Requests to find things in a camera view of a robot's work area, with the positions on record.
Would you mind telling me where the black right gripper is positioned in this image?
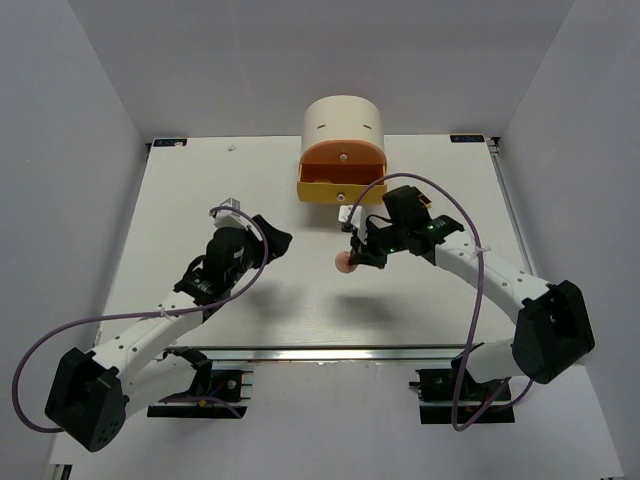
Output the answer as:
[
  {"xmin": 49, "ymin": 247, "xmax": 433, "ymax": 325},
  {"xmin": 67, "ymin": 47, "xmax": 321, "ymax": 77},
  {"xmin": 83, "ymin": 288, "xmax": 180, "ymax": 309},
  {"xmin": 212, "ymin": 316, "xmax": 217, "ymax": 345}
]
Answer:
[{"xmin": 349, "ymin": 220, "xmax": 408, "ymax": 270}]

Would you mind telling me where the peach puff with ribbon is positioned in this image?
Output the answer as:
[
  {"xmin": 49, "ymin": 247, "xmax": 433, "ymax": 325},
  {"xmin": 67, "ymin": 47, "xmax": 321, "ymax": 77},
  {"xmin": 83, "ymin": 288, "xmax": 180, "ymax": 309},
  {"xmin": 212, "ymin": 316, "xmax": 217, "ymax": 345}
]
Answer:
[{"xmin": 334, "ymin": 251, "xmax": 356, "ymax": 274}]

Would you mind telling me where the yellow drawer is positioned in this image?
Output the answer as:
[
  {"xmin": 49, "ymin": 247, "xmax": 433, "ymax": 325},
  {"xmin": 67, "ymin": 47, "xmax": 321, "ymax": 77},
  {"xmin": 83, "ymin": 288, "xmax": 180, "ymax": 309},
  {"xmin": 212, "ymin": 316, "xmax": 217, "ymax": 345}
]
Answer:
[{"xmin": 296, "ymin": 164, "xmax": 386, "ymax": 205}]

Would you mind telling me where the orange top drawer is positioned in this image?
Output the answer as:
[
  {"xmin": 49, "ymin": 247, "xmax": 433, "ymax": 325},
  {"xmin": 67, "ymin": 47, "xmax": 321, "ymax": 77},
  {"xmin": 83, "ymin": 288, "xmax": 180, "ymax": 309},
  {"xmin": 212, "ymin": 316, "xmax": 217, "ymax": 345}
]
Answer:
[{"xmin": 300, "ymin": 140, "xmax": 387, "ymax": 165}]

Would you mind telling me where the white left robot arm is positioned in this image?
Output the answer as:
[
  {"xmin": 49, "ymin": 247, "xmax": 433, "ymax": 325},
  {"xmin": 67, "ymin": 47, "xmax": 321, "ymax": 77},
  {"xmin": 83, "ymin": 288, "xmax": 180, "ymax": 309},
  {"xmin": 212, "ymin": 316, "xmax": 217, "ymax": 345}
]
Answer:
[{"xmin": 45, "ymin": 214, "xmax": 293, "ymax": 452}]

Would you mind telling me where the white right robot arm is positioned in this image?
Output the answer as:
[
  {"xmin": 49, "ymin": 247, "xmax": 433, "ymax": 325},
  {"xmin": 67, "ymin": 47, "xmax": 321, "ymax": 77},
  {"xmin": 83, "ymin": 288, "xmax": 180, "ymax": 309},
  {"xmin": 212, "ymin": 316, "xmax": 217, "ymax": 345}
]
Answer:
[{"xmin": 341, "ymin": 186, "xmax": 595, "ymax": 399}]

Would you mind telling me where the left blue table label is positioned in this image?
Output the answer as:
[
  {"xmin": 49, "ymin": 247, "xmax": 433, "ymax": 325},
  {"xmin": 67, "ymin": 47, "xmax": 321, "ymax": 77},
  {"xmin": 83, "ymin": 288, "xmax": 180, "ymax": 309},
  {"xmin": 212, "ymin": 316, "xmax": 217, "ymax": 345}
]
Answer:
[{"xmin": 152, "ymin": 138, "xmax": 187, "ymax": 148}]

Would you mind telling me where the cream round drawer organizer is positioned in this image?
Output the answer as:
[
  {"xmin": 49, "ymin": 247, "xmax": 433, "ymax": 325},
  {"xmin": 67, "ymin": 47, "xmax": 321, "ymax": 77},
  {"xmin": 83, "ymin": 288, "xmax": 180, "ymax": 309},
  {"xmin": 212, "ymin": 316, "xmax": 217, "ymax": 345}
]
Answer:
[{"xmin": 301, "ymin": 95, "xmax": 384, "ymax": 155}]

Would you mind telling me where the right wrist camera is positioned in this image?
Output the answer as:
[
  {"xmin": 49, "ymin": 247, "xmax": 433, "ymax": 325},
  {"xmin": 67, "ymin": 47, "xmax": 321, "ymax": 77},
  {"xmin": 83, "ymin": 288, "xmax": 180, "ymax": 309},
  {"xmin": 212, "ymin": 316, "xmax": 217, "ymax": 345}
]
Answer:
[{"xmin": 338, "ymin": 205, "xmax": 362, "ymax": 233}]

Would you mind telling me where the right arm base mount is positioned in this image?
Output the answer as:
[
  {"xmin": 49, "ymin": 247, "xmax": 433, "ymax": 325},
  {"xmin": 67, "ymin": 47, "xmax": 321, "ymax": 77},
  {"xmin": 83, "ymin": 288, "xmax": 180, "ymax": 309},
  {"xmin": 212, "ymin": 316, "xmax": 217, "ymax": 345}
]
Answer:
[{"xmin": 408, "ymin": 369, "xmax": 515, "ymax": 425}]

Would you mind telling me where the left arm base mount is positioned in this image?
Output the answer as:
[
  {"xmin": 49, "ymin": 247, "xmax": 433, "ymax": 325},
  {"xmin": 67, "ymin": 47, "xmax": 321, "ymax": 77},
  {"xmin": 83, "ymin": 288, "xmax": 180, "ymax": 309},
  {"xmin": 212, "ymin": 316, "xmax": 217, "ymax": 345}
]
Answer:
[{"xmin": 146, "ymin": 347, "xmax": 253, "ymax": 420}]

